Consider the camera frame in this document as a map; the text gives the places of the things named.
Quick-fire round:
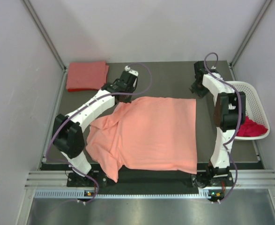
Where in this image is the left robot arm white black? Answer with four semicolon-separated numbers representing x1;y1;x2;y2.
50;67;139;186

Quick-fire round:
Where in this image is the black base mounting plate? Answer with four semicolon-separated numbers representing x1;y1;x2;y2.
40;161;263;195

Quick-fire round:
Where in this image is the folded red t shirt stack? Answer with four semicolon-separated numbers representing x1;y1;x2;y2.
66;61;109;92

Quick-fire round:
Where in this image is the aluminium rail with cable duct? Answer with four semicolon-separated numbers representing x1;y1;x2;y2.
25;170;275;201

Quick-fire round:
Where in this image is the white perforated laundry basket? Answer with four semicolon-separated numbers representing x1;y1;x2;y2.
213;81;271;141

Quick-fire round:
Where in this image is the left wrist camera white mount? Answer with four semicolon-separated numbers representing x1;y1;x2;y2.
124;66;139;76

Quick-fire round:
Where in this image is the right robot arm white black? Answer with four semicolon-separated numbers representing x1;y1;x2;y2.
190;61;246;188

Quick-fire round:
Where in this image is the salmon pink t shirt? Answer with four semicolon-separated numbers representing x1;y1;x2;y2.
86;97;197;182

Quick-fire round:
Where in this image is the crimson t shirt in basket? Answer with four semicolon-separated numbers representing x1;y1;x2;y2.
237;116;268;137

